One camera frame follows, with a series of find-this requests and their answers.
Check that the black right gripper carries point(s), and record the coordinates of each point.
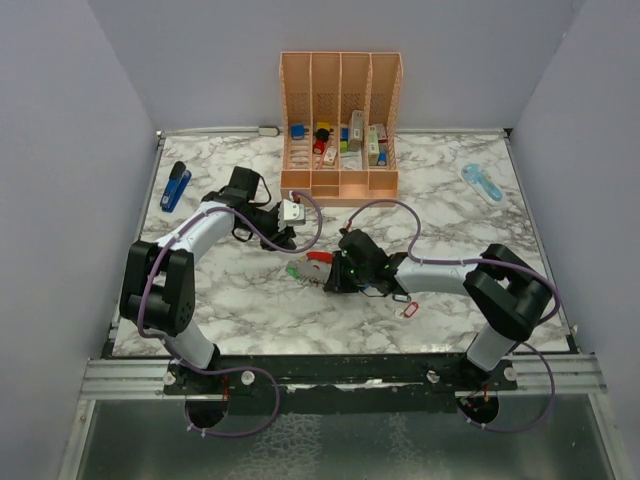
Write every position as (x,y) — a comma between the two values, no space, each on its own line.
(336,282)

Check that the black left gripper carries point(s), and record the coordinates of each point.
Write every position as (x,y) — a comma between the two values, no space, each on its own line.
(285,239)

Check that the metal key organizer red handle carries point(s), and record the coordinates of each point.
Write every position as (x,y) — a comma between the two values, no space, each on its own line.
(313,268)

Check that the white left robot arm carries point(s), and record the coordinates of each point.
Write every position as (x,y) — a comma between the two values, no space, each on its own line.
(158,291)

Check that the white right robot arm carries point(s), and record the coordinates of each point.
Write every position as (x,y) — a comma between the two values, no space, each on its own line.
(512,297)

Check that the red tag with key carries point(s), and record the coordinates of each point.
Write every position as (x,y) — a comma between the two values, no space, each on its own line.
(407,311)

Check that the green white box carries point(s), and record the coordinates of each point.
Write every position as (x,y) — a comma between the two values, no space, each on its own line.
(377,141)

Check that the blue stapler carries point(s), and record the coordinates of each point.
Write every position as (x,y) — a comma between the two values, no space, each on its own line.
(177,182)

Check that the peach plastic desk organizer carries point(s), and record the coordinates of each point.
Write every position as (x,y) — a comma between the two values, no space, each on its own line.
(329,100)

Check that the blue packaged correction tape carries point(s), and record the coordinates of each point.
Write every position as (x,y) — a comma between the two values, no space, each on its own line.
(482,183)

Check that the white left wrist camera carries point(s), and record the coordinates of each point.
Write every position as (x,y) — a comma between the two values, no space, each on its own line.
(291,214)

